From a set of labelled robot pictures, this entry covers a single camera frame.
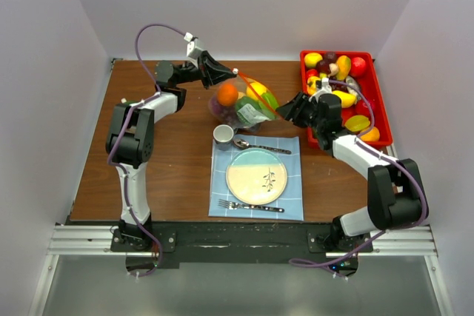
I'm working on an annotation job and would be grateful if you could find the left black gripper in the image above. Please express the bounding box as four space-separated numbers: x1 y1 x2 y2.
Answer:
175 51 236 90

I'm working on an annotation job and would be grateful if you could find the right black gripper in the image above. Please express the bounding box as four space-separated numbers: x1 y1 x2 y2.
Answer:
276 91 324 132

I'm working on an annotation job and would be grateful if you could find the orange fruit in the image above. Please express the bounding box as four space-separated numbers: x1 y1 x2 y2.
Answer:
216 83 238 107

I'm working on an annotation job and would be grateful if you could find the green bell pepper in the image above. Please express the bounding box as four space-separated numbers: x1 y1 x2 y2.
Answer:
234 95 278 126

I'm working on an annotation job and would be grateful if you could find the clear zip top bag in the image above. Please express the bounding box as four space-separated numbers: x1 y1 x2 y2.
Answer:
208 68 281 131

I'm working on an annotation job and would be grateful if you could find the yellow lemon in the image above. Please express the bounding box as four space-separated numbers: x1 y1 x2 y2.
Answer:
246 81 267 101

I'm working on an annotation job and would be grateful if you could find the purple grape bunch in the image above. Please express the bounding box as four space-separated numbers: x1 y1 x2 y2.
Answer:
210 105 244 128

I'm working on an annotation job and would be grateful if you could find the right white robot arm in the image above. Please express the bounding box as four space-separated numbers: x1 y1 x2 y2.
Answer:
276 93 429 252

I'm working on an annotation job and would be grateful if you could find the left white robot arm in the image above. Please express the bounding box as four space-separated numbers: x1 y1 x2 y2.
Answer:
106 51 238 251

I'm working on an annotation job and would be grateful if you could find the yellow peach top left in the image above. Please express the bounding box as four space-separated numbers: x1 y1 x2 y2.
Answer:
304 52 323 69

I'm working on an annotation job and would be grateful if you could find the yellow star fruit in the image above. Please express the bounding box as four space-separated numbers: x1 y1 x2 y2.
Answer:
344 115 371 133

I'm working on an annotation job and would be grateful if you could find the grey mug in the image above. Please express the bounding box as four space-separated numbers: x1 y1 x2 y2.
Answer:
213 124 237 151

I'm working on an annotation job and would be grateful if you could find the red apple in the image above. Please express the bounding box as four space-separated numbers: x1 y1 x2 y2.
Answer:
355 99 373 118
350 56 367 78

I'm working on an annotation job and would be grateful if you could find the red plastic fruit tray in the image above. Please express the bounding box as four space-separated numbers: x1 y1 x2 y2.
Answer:
300 50 393 149

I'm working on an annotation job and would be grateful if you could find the orange yellow mango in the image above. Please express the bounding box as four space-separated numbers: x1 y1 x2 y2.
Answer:
336 55 352 81

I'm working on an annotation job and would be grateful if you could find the metal spoon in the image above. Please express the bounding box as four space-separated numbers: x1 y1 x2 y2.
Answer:
233 138 292 155

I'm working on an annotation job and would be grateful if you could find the beige and teal plate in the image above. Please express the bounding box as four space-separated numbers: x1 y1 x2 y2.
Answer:
226 149 288 205

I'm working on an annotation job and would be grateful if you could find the blue checked placemat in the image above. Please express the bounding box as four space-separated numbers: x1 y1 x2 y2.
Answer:
208 135 304 221

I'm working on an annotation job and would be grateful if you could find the metal fork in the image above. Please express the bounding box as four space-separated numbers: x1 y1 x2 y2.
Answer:
218 199 285 213

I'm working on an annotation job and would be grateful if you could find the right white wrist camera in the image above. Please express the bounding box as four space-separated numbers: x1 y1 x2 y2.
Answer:
313 78 333 102

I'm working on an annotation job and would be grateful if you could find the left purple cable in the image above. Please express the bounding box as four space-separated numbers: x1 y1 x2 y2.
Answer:
107 24 188 278

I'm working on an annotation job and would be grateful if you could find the purple cable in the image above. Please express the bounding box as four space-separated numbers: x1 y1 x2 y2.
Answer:
288 78 430 271
107 24 188 278

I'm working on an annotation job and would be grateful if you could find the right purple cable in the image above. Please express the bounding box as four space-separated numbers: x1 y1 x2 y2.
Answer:
288 78 430 271

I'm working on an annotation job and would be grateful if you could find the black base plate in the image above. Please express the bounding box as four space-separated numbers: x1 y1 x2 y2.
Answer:
110 221 369 271

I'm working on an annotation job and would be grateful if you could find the aluminium frame rail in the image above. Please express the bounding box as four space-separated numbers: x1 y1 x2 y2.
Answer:
47 226 438 257

